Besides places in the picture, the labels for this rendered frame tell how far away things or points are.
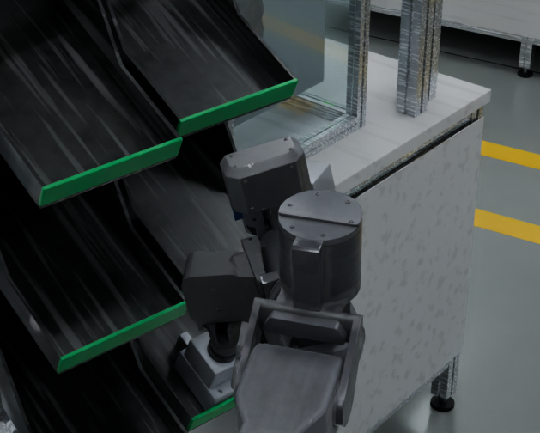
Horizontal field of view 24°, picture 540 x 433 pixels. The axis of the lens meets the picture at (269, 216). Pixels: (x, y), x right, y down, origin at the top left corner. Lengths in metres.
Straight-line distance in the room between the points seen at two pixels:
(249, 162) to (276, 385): 0.18
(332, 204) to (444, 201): 1.87
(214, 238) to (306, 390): 0.40
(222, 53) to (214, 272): 0.28
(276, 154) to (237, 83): 0.21
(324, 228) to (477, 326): 2.64
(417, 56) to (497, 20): 2.37
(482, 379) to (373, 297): 0.75
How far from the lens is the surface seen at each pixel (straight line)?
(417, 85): 2.56
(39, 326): 1.06
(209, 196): 1.22
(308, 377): 0.83
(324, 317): 0.85
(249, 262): 0.94
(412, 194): 2.58
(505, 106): 4.69
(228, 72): 1.13
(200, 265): 0.94
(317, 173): 1.02
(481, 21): 4.92
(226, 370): 1.22
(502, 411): 3.18
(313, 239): 0.82
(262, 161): 0.92
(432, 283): 2.80
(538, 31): 4.84
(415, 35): 2.52
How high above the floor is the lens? 1.99
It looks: 31 degrees down
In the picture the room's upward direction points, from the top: straight up
